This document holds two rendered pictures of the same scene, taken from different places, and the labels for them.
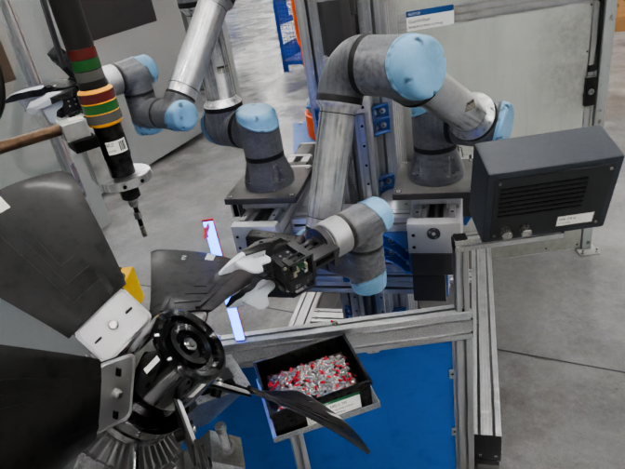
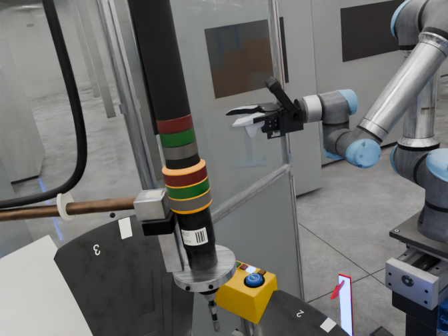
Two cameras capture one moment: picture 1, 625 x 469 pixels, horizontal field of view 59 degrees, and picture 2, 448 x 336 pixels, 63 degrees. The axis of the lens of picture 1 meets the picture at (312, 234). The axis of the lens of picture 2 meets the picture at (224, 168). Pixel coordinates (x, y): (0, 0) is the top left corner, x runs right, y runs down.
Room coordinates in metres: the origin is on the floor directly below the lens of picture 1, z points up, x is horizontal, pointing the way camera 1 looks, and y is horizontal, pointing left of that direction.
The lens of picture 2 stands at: (0.47, -0.01, 1.67)
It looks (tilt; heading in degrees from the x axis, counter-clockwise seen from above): 20 degrees down; 40
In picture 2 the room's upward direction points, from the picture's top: 9 degrees counter-clockwise
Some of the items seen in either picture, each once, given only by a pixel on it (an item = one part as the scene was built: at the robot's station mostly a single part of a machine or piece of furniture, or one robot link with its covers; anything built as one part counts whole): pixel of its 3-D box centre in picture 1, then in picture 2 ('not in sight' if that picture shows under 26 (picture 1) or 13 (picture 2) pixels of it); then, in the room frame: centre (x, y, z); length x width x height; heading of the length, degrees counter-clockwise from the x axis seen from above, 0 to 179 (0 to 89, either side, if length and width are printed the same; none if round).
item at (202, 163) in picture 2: (99, 105); (187, 184); (0.70, 0.23, 1.54); 0.04 x 0.04 x 0.05
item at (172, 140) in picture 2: (86, 63); (177, 135); (0.70, 0.23, 1.59); 0.03 x 0.03 x 0.01
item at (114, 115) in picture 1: (103, 115); (189, 196); (0.70, 0.23, 1.52); 0.04 x 0.04 x 0.01
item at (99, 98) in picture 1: (96, 95); (185, 172); (0.70, 0.23, 1.55); 0.04 x 0.04 x 0.01
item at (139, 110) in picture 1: (148, 112); (339, 139); (1.45, 0.37, 1.34); 0.11 x 0.08 x 0.11; 46
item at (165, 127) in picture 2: (82, 52); (175, 122); (0.70, 0.23, 1.60); 0.03 x 0.03 x 0.01
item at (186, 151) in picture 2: (89, 74); (180, 148); (0.70, 0.23, 1.58); 0.03 x 0.03 x 0.01
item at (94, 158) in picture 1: (107, 150); (188, 233); (0.70, 0.24, 1.48); 0.09 x 0.07 x 0.10; 121
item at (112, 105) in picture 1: (99, 105); (187, 184); (0.70, 0.23, 1.54); 0.04 x 0.04 x 0.01
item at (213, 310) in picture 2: (139, 220); (214, 313); (0.70, 0.23, 1.37); 0.01 x 0.01 x 0.05
